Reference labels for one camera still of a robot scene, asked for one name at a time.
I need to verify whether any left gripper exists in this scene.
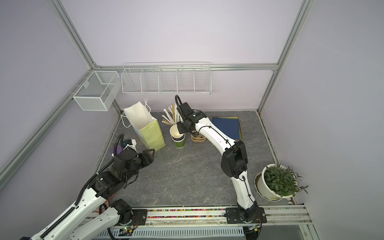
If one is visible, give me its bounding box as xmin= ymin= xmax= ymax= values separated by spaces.
xmin=122 ymin=148 xmax=155 ymax=183

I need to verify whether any black paper cup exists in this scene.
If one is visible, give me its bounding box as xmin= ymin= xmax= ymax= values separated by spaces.
xmin=170 ymin=124 xmax=185 ymax=141

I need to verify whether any green paper cup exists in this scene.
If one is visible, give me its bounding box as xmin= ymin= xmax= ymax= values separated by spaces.
xmin=172 ymin=136 xmax=185 ymax=149

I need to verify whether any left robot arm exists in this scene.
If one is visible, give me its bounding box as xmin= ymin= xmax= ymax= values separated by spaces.
xmin=31 ymin=148 xmax=156 ymax=240

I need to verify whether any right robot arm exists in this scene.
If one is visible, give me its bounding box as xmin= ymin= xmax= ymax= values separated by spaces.
xmin=175 ymin=95 xmax=259 ymax=223

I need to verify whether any white wrapped straw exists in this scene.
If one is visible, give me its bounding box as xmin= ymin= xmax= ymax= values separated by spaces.
xmin=163 ymin=109 xmax=176 ymax=125

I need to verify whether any brown pulp cup carrier stack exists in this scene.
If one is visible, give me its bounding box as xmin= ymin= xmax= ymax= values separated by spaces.
xmin=191 ymin=135 xmax=207 ymax=143

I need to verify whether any cardboard tray with napkins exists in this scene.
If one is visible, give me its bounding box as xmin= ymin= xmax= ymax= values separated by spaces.
xmin=212 ymin=117 xmax=243 ymax=141

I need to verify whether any green paper gift bag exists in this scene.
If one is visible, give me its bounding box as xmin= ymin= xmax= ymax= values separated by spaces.
xmin=120 ymin=99 xmax=166 ymax=152

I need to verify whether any small white mesh basket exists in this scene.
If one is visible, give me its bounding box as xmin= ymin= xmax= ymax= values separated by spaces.
xmin=73 ymin=71 xmax=121 ymax=112

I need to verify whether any potted green plant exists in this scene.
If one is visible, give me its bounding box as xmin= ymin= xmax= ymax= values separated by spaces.
xmin=254 ymin=164 xmax=308 ymax=202

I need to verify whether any wide white wire basket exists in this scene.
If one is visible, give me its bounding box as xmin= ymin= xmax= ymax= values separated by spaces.
xmin=121 ymin=62 xmax=212 ymax=95

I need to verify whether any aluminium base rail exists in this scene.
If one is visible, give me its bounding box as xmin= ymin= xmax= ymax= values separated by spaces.
xmin=52 ymin=205 xmax=320 ymax=240

